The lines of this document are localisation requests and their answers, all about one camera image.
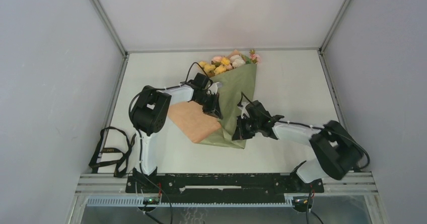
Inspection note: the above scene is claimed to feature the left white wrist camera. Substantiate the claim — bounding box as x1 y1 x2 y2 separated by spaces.
208 82 222 95

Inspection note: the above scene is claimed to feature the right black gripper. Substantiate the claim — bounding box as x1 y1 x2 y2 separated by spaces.
232 115 261 140

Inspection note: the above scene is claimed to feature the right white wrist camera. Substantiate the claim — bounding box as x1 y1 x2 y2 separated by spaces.
238 102 250 118

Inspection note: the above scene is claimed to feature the yellow flower stem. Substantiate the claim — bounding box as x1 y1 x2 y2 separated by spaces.
198 56 233 77

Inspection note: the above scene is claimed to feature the pink white flower stem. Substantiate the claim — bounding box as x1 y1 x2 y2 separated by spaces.
211 54 246 71

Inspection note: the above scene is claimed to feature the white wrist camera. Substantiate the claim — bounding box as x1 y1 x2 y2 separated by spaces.
208 82 222 95
238 102 250 118

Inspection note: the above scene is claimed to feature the pink rose stem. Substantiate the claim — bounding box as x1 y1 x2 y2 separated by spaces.
245 49 261 64

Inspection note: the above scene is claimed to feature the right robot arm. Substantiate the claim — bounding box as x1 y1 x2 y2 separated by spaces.
232 100 370 192

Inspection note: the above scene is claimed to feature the white cable duct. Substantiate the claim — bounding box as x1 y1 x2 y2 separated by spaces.
86 196 294 207

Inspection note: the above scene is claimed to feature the green orange wrapping paper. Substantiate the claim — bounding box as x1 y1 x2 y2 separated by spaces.
168 50 258 149

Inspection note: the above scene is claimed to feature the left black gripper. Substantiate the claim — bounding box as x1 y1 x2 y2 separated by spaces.
194 92 222 119

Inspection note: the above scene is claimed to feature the black mounting rail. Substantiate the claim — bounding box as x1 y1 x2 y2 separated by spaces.
125 173 324 205

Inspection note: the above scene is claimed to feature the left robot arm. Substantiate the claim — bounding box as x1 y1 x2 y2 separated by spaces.
128 73 223 192

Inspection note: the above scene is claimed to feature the black printed ribbon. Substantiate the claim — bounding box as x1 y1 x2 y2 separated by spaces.
88 126 136 178

